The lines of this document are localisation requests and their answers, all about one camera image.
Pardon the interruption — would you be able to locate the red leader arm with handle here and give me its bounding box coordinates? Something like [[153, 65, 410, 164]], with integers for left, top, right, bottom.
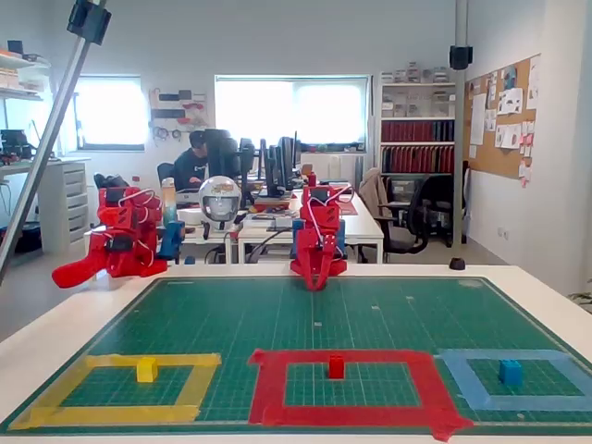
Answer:
[[51, 187, 168, 290]]

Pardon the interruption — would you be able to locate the red tape square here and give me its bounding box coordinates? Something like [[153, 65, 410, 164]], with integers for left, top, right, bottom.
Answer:
[[248, 349, 475, 443]]

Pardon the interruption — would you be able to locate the yellow toy brick cube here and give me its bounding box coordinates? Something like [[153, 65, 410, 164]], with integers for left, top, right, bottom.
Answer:
[[136, 356, 160, 384]]

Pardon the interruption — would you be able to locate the blue toy brick cube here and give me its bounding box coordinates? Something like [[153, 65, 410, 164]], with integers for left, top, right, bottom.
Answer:
[[498, 359, 523, 387]]

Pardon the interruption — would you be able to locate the blue tape square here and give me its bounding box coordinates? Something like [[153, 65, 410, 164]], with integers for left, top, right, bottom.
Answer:
[[434, 349, 592, 413]]

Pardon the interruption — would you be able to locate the yellow tape square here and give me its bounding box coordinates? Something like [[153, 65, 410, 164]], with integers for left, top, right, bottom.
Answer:
[[8, 353, 222, 431]]

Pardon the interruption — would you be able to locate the white office desk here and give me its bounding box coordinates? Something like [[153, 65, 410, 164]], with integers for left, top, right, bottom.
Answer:
[[85, 187, 385, 265]]

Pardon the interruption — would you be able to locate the green cutting mat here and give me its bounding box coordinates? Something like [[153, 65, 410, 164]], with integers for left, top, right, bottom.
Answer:
[[0, 276, 592, 437]]

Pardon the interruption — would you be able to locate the beige jacket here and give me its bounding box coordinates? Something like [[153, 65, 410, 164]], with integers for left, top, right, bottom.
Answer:
[[359, 167, 394, 218]]

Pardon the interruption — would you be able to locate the black computer monitor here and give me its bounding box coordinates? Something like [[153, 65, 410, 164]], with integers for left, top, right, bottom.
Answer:
[[277, 131, 300, 191], [240, 137, 256, 204], [265, 143, 287, 198]]

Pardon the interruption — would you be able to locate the black office chair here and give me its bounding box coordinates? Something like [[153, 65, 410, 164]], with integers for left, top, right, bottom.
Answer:
[[378, 174, 454, 254]]

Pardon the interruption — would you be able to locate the white motorcycle helmet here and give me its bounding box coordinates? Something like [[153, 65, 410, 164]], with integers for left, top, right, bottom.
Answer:
[[198, 176, 242, 232]]

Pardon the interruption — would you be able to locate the black high-back chair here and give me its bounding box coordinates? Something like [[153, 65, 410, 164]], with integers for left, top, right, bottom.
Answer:
[[203, 129, 241, 179]]

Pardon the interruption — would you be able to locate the wide bright window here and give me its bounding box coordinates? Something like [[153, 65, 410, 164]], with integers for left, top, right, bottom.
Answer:
[[215, 74, 371, 152]]

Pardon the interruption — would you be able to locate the seated person in dark sweater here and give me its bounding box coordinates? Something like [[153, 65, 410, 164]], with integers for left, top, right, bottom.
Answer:
[[174, 130, 209, 191]]

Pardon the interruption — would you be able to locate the colourful drink bottle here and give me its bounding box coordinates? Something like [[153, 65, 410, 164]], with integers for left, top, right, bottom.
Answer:
[[161, 178, 178, 228]]

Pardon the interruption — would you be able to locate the white shelf with red binders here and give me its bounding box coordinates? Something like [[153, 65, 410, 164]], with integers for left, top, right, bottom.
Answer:
[[376, 69, 457, 177]]

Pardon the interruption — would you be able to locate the vertical aluminium pole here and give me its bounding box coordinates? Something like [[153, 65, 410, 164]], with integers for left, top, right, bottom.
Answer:
[[452, 0, 469, 246]]

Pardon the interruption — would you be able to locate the cork pin board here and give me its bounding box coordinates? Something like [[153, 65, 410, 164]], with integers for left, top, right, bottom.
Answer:
[[463, 54, 542, 181]]

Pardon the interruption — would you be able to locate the black backpack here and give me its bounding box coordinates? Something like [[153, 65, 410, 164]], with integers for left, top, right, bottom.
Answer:
[[94, 173, 130, 191]]

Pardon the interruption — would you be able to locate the black pole clamp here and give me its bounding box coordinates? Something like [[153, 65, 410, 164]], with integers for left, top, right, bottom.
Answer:
[[449, 44, 474, 71], [67, 0, 112, 46]]

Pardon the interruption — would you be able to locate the small bright window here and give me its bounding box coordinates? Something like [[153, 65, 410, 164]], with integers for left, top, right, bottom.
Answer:
[[73, 76, 145, 152]]

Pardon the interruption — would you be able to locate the white drawer cabinet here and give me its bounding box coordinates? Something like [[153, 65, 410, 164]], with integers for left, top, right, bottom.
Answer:
[[39, 159, 89, 253]]

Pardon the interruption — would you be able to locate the green plant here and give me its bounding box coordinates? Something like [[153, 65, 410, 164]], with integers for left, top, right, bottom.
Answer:
[[568, 277, 592, 315]]

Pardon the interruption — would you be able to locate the white robot arm cable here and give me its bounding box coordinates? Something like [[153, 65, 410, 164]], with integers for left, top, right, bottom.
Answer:
[[307, 187, 352, 246]]

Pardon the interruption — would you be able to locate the white leader arm cable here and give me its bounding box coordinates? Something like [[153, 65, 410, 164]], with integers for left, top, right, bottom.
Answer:
[[117, 189, 161, 218]]

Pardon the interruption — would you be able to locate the wall tool board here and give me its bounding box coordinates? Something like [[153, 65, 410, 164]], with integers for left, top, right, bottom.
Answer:
[[147, 87, 209, 142]]

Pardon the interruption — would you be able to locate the wall shelf with boxes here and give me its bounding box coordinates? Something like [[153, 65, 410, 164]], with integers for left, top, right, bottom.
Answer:
[[0, 40, 52, 101]]

